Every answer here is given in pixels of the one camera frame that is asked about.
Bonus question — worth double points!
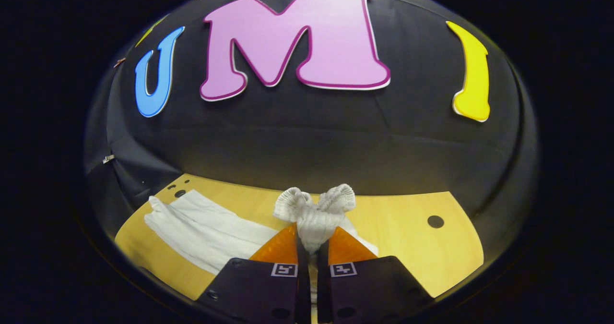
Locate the white jeans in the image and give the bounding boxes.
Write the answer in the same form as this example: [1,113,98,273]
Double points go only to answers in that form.
[144,184,379,310]

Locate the black backdrop cloth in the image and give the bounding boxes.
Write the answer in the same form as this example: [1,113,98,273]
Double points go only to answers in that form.
[84,0,540,310]

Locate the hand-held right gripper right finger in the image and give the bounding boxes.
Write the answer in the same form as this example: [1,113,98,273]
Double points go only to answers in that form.
[317,226,432,324]

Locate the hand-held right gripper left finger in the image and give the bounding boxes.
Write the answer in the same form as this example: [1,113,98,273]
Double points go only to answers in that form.
[197,222,312,324]

